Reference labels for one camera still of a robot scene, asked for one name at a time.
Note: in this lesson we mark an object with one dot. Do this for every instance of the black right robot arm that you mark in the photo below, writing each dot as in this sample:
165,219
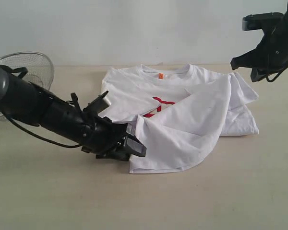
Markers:
270,57

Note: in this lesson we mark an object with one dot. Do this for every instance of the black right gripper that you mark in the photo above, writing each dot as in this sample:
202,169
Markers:
271,55

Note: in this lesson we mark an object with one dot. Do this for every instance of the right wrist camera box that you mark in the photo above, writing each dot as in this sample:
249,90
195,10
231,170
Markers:
263,21

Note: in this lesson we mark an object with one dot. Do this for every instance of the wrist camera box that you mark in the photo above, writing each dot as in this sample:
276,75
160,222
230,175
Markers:
98,105
263,21

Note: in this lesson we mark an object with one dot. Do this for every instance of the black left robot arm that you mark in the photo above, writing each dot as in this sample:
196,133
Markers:
66,119

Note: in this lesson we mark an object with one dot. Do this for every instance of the metal wire mesh basket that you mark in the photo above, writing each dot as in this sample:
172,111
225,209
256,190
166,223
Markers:
25,79

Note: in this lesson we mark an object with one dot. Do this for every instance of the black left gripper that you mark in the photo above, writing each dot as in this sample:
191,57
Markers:
113,141

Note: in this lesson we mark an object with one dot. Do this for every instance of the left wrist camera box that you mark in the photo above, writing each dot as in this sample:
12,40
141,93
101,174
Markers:
98,105

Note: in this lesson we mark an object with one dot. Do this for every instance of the white t-shirt with red print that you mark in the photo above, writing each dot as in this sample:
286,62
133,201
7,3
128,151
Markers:
180,114

